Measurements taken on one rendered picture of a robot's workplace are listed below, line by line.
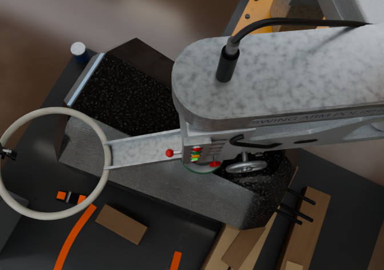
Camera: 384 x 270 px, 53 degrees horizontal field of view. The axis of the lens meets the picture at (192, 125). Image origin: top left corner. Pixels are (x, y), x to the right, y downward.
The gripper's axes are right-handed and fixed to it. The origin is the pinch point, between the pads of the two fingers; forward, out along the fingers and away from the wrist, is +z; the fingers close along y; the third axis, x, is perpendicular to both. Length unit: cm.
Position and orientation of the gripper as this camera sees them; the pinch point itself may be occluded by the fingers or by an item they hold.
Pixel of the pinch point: (7, 155)
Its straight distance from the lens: 192.9
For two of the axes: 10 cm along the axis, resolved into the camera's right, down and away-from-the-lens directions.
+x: 1.5, -9.5, 2.9
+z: -1.0, 2.8, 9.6
